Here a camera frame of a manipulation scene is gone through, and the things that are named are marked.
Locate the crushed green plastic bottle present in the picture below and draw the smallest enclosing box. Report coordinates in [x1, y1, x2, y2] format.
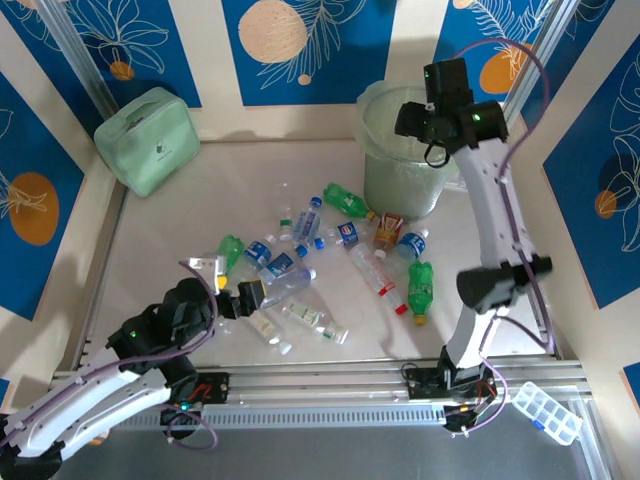
[218, 233, 247, 276]

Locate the clear bottle blue cap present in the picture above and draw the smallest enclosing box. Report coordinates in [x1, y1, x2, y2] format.
[258, 267, 318, 307]

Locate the blue label bottle white cap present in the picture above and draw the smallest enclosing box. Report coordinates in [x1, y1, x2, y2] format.
[243, 233, 278, 269]
[396, 228, 431, 262]

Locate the orange tea bottle white cap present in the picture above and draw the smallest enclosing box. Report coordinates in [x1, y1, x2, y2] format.
[373, 211, 405, 251]

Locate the clear bottle white cap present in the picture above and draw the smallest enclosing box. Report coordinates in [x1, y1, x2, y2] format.
[374, 248, 411, 276]

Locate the green translucent bin liner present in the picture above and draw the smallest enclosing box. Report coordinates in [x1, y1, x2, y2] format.
[355, 82, 461, 166]

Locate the translucent plastic bin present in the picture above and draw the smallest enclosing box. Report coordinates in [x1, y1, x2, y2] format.
[357, 82, 464, 224]

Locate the clear bottle beige label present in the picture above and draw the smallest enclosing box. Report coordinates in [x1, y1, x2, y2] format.
[248, 308, 294, 357]

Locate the clear bottle green-white label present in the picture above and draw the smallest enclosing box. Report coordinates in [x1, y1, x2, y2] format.
[280, 298, 350, 347]

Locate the clear flat plastic case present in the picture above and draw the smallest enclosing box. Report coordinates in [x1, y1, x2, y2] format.
[444, 169, 470, 195]

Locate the soda water bottle blue cap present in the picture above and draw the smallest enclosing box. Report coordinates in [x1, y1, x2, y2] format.
[292, 195, 324, 242]

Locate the green soda bottle yellow cap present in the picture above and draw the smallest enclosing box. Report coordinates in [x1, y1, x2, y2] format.
[322, 182, 377, 222]
[407, 259, 436, 327]

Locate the clear bottle red label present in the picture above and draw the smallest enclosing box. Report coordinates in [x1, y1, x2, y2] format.
[348, 243, 410, 317]

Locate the mint green zip pouch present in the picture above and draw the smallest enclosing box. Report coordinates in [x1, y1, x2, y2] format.
[93, 86, 202, 198]

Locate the clear compartment organiser box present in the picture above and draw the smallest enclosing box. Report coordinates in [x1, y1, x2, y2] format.
[509, 381, 585, 447]

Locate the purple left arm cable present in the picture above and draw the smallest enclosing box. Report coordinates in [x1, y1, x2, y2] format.
[0, 259, 221, 454]

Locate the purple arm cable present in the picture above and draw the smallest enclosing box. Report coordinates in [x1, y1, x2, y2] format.
[0, 259, 221, 454]
[447, 38, 557, 439]

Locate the blue floral wall poster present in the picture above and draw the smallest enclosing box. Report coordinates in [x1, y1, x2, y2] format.
[221, 0, 400, 107]
[542, 47, 640, 310]
[430, 0, 551, 104]
[0, 69, 87, 322]
[519, 0, 619, 135]
[0, 0, 99, 139]
[64, 0, 204, 110]

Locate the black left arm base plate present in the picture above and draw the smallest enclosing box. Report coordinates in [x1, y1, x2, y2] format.
[192, 370, 231, 405]

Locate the aluminium side rail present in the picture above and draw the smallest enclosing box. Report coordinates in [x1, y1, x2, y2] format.
[482, 147, 564, 359]
[69, 179, 129, 374]

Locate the aluminium corner post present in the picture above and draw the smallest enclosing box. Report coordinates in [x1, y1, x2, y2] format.
[502, 0, 576, 126]
[37, 0, 119, 119]

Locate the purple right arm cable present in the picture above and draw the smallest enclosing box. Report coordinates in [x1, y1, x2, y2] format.
[447, 38, 557, 439]

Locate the aluminium rail frame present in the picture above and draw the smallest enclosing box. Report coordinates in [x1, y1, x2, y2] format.
[42, 357, 586, 407]

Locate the grey slotted cable tray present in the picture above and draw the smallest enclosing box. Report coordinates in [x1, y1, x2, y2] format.
[107, 402, 449, 431]

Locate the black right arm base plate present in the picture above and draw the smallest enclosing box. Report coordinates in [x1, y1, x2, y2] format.
[402, 362, 501, 401]

